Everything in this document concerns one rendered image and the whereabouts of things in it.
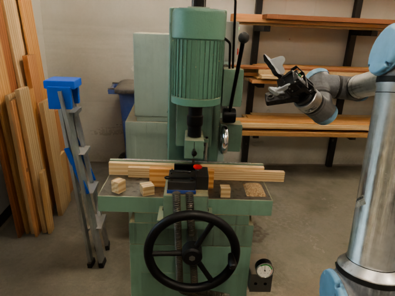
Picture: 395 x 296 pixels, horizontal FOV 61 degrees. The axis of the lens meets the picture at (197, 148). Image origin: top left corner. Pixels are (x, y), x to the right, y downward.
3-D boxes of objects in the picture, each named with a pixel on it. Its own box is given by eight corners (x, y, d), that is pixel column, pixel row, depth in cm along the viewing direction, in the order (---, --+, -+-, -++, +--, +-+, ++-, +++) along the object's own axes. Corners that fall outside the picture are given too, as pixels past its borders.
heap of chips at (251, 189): (246, 196, 118) (247, 191, 117) (242, 184, 127) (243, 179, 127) (266, 197, 118) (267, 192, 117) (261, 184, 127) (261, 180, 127)
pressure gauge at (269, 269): (254, 282, 119) (257, 263, 116) (253, 275, 122) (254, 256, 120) (272, 282, 119) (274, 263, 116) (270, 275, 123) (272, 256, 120)
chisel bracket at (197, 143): (183, 162, 122) (184, 140, 120) (184, 149, 136) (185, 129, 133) (204, 162, 123) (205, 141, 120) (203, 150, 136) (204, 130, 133)
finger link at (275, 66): (277, 44, 113) (293, 67, 114) (263, 54, 116) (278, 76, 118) (275, 46, 110) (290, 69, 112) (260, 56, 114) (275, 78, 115)
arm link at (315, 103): (298, 98, 127) (302, 118, 122) (290, 92, 125) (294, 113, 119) (319, 86, 122) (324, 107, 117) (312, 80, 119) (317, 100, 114)
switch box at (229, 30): (221, 61, 142) (224, 20, 137) (220, 59, 151) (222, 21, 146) (236, 61, 142) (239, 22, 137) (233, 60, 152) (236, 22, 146)
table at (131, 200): (89, 226, 107) (87, 209, 105) (110, 184, 135) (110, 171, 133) (278, 231, 108) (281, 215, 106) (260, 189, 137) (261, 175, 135)
